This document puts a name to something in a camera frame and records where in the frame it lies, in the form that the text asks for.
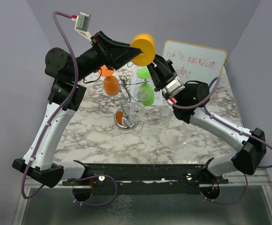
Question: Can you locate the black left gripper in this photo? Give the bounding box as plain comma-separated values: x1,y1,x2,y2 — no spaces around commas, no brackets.
71,30,141,83

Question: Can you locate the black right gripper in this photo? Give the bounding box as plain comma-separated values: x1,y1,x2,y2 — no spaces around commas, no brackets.
140,48,178,93

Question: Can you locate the green plastic wine glass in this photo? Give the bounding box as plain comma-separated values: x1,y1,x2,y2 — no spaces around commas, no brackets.
134,67,154,106

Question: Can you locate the light orange plastic wine glass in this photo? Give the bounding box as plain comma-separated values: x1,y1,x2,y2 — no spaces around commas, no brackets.
130,33,155,67

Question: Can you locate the dark orange plastic wine glass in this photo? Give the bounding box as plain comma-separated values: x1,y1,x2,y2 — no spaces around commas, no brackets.
98,65,119,96

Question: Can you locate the clear short tumbler glass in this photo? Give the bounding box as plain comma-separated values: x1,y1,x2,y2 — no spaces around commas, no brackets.
159,107,174,127

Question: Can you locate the clear wine glass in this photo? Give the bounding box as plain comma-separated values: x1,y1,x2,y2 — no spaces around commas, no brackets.
178,123,196,144
130,86,150,121

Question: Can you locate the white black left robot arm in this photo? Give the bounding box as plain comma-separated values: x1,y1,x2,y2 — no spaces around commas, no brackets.
12,32,155,188

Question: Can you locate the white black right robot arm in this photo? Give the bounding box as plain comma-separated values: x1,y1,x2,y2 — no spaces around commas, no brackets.
147,55,266,183

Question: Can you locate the chrome wine glass rack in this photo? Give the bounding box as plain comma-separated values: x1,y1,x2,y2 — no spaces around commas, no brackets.
92,61,140,130

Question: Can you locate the yellow framed whiteboard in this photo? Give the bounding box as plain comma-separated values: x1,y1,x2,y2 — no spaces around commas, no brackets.
162,40,228,84

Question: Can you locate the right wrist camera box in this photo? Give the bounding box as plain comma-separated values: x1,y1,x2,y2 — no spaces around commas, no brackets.
162,76,185,106

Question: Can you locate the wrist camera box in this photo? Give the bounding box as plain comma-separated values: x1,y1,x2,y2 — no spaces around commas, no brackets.
71,12,91,41
162,76,185,106

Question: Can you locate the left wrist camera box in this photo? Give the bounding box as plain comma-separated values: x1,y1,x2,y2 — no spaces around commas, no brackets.
71,12,91,41

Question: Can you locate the black mounting rail base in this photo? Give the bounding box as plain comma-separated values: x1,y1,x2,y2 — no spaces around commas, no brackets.
63,163,228,195

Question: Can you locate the aluminium frame rail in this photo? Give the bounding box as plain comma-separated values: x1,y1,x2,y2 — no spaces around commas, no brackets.
222,169,272,186

